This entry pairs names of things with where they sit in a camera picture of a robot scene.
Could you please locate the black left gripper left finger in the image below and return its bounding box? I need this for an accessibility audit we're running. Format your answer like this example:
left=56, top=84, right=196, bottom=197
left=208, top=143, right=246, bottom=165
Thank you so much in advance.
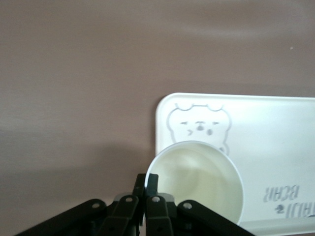
left=14, top=173, right=146, bottom=236

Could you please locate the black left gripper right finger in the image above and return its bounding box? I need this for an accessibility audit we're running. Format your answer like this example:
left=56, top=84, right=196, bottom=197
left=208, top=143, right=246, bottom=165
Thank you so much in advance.
left=145, top=173, right=257, bottom=236

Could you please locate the white plastic cup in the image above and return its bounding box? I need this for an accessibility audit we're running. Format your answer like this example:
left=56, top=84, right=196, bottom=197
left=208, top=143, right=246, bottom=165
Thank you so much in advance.
left=144, top=140, right=244, bottom=226

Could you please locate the white bear print tray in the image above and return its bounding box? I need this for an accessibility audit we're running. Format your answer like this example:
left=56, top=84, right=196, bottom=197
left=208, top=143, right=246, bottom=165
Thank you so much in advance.
left=155, top=92, right=315, bottom=236

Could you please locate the brown table cover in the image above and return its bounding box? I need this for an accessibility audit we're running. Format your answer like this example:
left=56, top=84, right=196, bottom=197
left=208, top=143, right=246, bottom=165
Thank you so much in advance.
left=0, top=0, right=315, bottom=236

